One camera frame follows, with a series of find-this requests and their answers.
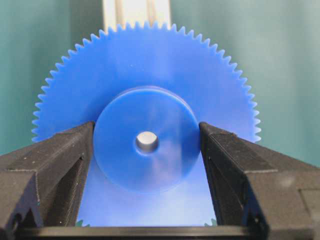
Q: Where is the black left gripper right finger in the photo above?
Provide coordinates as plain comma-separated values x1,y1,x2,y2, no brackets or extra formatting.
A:
199,122,320,240

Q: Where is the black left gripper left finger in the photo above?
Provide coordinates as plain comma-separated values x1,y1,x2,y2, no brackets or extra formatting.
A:
0,121,94,240

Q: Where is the large blue plastic gear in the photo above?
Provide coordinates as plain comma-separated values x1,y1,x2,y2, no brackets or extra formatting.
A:
33,24,259,227

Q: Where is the steel shaft under gear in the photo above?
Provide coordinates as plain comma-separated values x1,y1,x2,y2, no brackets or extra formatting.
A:
135,131,159,153

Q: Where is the silver aluminium extrusion rail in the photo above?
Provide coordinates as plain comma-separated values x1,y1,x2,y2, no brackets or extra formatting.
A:
102,0,172,32

